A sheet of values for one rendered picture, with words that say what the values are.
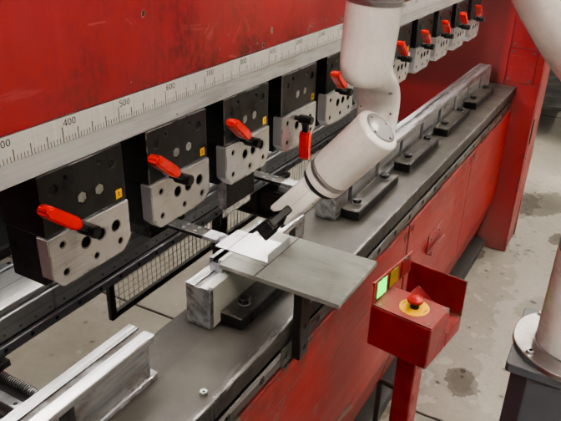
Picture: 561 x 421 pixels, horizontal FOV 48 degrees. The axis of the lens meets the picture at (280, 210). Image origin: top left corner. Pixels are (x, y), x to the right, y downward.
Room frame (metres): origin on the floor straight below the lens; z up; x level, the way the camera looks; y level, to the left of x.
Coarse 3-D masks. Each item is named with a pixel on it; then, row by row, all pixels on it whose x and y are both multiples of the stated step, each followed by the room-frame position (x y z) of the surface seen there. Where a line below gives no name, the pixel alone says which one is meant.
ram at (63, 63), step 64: (0, 0) 0.70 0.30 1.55; (64, 0) 0.78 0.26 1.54; (128, 0) 0.87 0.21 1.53; (192, 0) 0.99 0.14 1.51; (256, 0) 1.15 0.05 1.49; (320, 0) 1.36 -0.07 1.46; (448, 0) 2.18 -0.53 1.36; (0, 64) 0.69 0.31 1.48; (64, 64) 0.77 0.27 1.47; (128, 64) 0.86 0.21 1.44; (192, 64) 0.99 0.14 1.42; (0, 128) 0.68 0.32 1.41; (128, 128) 0.85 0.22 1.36
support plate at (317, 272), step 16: (272, 240) 1.18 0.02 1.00; (304, 240) 1.18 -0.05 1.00; (240, 256) 1.11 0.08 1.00; (288, 256) 1.11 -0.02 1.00; (304, 256) 1.11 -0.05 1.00; (320, 256) 1.11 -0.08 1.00; (336, 256) 1.12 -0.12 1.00; (352, 256) 1.12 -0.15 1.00; (240, 272) 1.05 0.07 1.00; (256, 272) 1.05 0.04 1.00; (272, 272) 1.05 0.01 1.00; (288, 272) 1.05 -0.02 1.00; (304, 272) 1.05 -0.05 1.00; (320, 272) 1.05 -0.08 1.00; (336, 272) 1.05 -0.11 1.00; (352, 272) 1.06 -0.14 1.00; (368, 272) 1.06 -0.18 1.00; (288, 288) 1.00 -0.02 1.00; (304, 288) 1.00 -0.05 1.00; (320, 288) 1.00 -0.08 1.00; (336, 288) 1.00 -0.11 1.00; (352, 288) 1.00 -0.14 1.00; (336, 304) 0.95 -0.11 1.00
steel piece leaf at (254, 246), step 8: (240, 240) 1.17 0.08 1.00; (248, 240) 1.17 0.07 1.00; (256, 240) 1.17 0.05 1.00; (264, 240) 1.17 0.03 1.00; (288, 240) 1.15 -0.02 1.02; (232, 248) 1.13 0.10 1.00; (240, 248) 1.14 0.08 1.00; (248, 248) 1.14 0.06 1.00; (256, 248) 1.14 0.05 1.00; (264, 248) 1.14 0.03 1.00; (272, 248) 1.14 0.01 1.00; (280, 248) 1.12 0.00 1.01; (248, 256) 1.10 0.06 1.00; (256, 256) 1.10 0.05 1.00; (264, 256) 1.10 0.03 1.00; (272, 256) 1.09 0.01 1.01
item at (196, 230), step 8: (168, 224) 1.23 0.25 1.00; (176, 224) 1.23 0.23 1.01; (184, 224) 1.23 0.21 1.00; (192, 224) 1.23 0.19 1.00; (136, 232) 1.22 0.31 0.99; (144, 232) 1.20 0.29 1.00; (152, 232) 1.20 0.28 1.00; (184, 232) 1.20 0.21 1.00; (192, 232) 1.19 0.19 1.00; (200, 232) 1.19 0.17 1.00; (208, 232) 1.19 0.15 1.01; (216, 232) 1.20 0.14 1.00; (208, 240) 1.17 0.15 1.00; (216, 240) 1.16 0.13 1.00
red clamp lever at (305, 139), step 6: (300, 114) 1.27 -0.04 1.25; (300, 120) 1.26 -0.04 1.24; (306, 120) 1.25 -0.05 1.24; (312, 120) 1.26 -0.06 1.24; (306, 126) 1.26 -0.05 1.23; (300, 132) 1.26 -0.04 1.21; (306, 132) 1.26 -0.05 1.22; (300, 138) 1.26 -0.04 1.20; (306, 138) 1.25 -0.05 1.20; (300, 144) 1.26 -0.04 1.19; (306, 144) 1.25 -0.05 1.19; (300, 150) 1.26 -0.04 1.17; (306, 150) 1.25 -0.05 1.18; (300, 156) 1.26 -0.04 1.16; (306, 156) 1.25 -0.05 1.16
